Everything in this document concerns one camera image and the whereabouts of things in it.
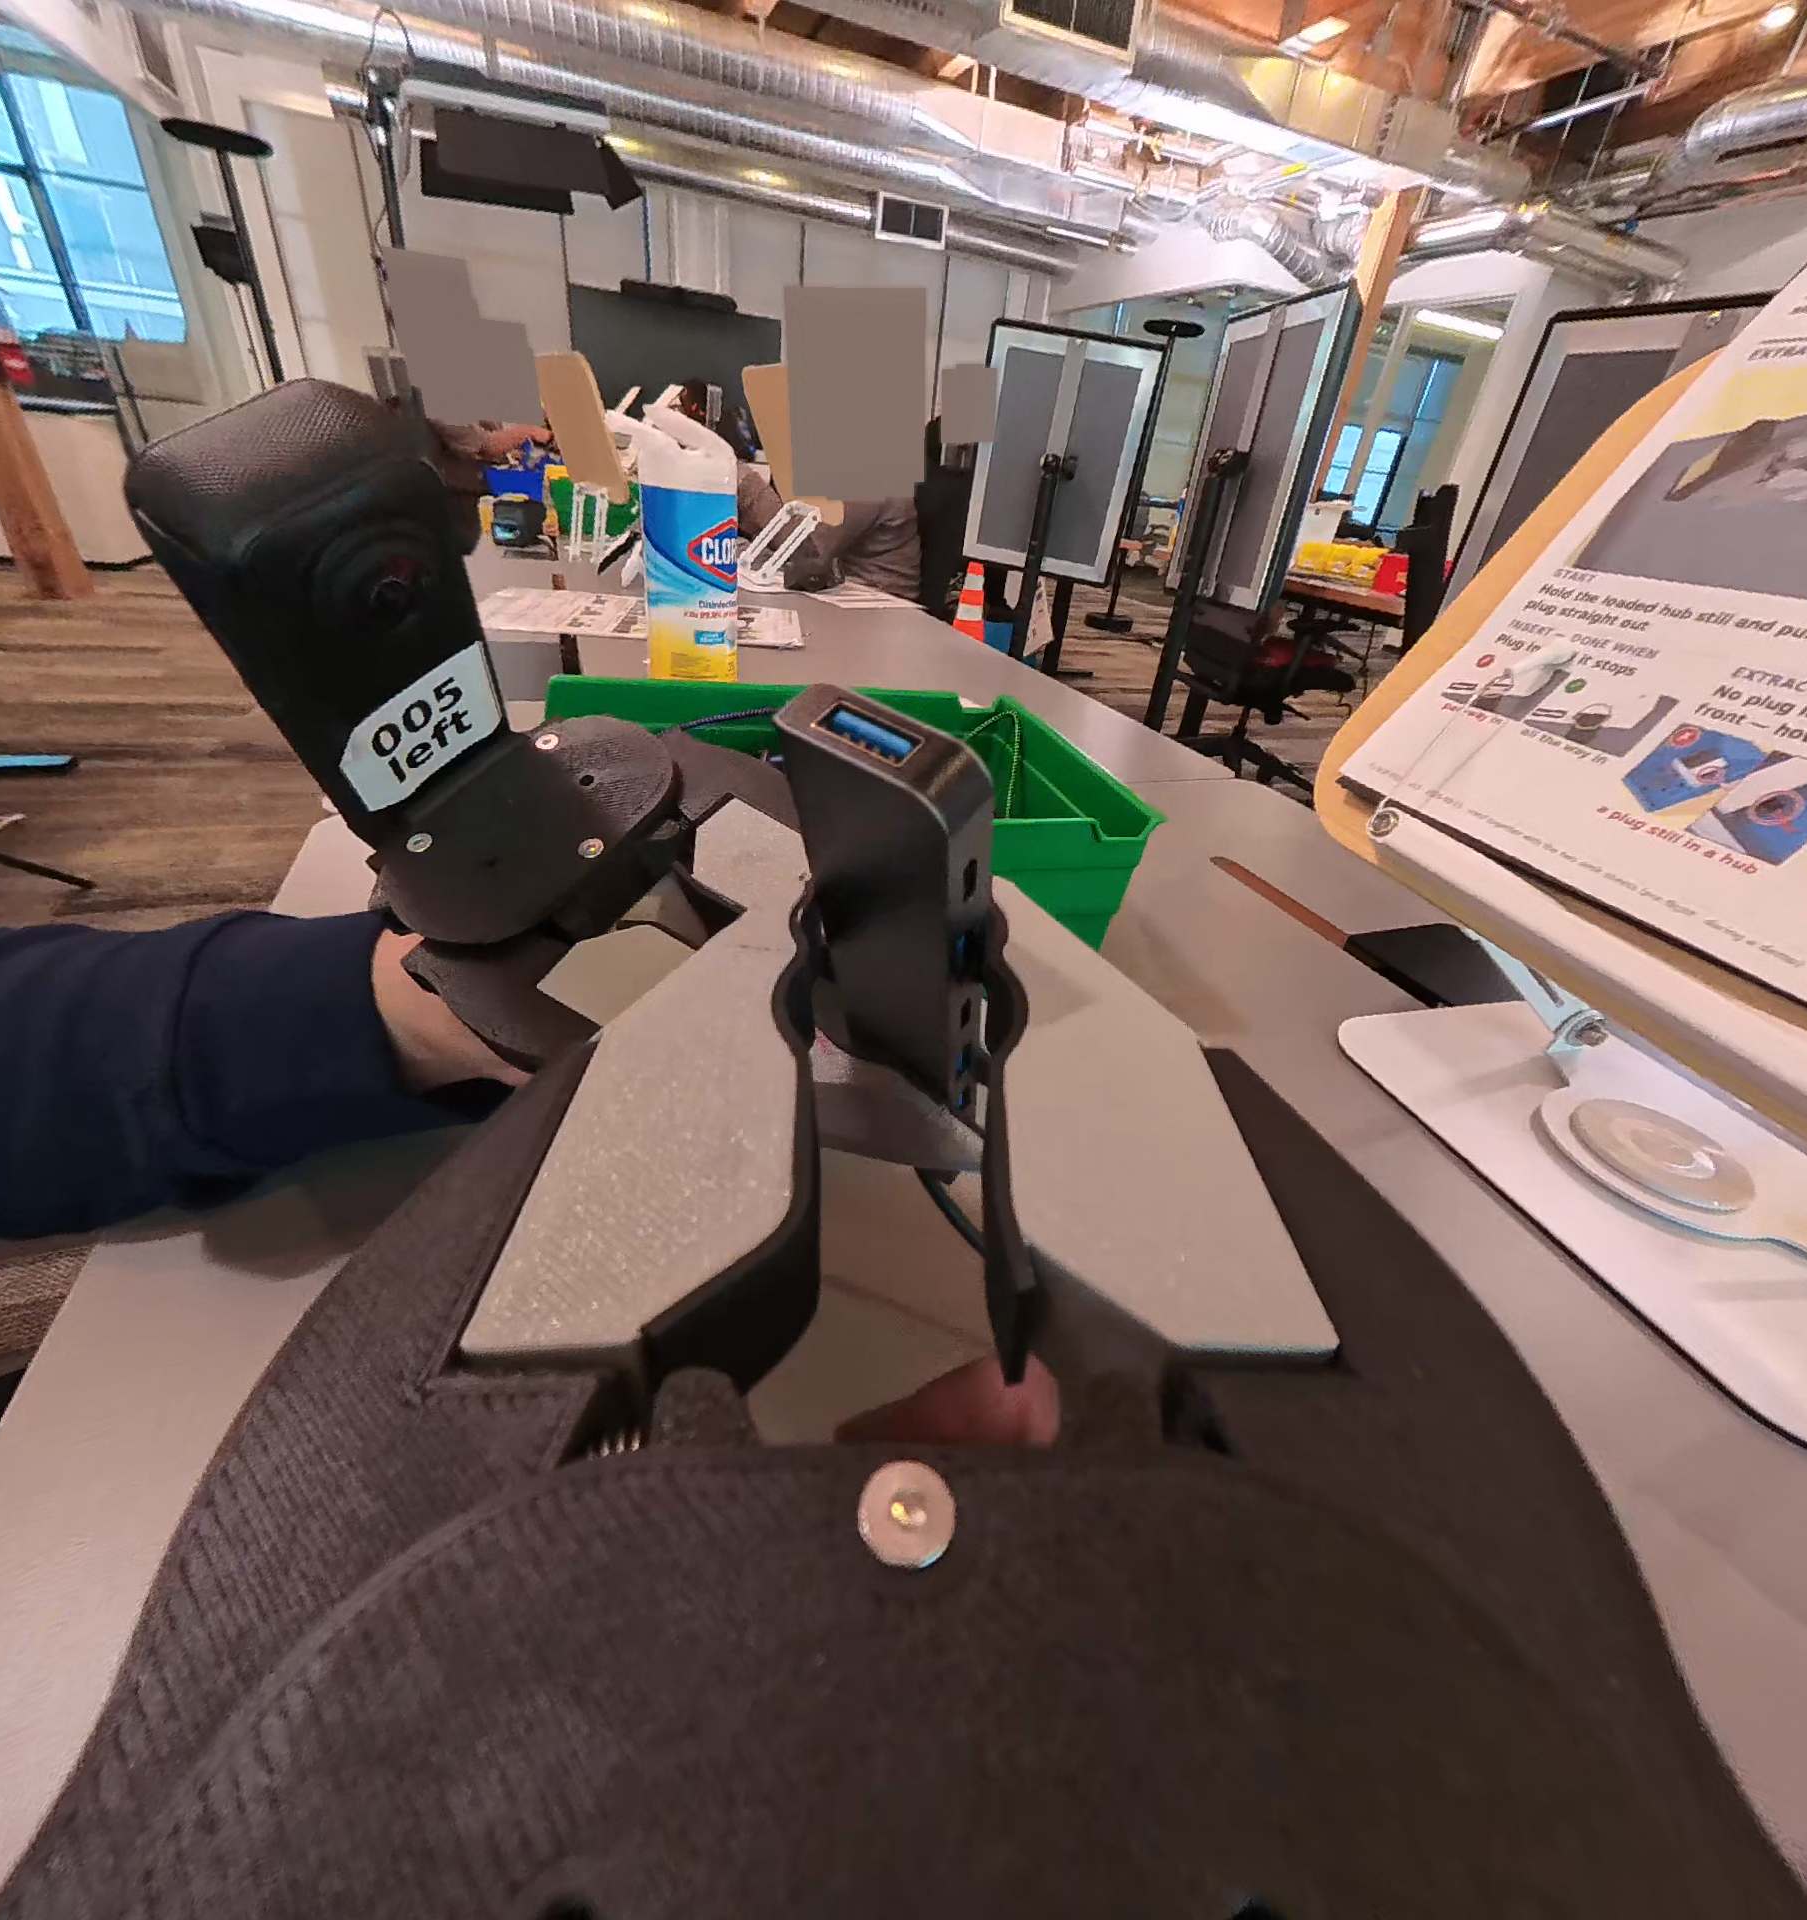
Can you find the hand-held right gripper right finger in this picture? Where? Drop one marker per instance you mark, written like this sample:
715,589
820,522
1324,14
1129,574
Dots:
1158,1200

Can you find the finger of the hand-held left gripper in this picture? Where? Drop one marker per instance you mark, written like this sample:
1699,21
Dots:
753,877
619,967

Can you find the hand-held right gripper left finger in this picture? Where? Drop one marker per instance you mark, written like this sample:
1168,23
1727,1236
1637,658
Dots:
648,1200

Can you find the grey usb hub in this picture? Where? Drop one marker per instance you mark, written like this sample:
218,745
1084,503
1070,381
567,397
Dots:
888,839

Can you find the green plastic bin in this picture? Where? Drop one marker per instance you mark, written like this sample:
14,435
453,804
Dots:
1068,839

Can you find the person's left forearm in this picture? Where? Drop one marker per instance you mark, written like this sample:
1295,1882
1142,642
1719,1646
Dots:
168,1065

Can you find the person's right hand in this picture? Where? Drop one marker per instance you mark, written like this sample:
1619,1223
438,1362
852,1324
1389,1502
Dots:
962,1409

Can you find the printed paper sheet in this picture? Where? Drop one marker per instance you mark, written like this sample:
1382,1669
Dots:
572,613

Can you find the black floor lamp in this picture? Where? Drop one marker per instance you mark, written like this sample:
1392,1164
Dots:
237,224

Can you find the wipes canister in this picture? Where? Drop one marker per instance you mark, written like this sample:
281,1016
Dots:
690,556

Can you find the orange traffic cone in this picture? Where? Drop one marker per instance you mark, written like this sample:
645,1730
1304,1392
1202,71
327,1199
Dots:
971,600

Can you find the black office chair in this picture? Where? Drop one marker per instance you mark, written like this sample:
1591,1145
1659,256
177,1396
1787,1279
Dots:
1264,660

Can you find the red box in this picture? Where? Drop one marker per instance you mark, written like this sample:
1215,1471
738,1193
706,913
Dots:
1392,571

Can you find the printed instruction sheet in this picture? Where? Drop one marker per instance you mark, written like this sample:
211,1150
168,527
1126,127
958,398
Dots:
1669,675

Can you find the black wall screen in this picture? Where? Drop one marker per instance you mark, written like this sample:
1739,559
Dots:
664,345

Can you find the silver ceiling duct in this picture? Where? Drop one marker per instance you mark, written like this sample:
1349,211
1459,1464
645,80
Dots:
785,76

